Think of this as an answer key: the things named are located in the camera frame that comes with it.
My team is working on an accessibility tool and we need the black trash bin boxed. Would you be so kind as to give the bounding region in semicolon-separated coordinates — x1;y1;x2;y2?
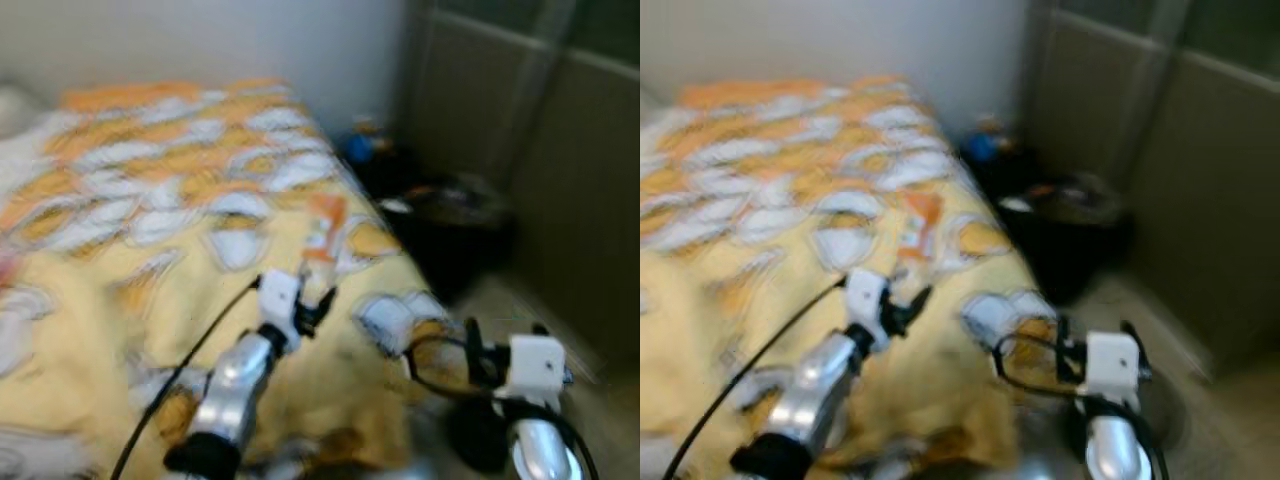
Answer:
994;172;1137;307
384;174;517;303

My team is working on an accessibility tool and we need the yellow orange duck print blanket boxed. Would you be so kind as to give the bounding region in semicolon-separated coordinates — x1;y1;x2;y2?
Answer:
640;75;1077;477
0;78;471;473

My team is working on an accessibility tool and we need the dark olive wardrobe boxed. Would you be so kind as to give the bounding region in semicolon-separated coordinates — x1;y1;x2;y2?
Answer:
400;0;641;373
1020;0;1280;377

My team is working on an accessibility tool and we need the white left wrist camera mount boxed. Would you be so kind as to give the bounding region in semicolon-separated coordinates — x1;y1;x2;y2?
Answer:
257;268;304;333
845;268;894;351

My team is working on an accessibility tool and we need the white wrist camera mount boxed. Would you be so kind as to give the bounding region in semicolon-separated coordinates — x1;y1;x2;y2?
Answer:
505;335;571;397
257;268;304;333
845;268;894;351
1085;332;1144;394

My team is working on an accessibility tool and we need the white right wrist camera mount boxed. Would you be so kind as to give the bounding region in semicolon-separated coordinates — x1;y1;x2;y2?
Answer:
1085;332;1144;394
505;335;571;397

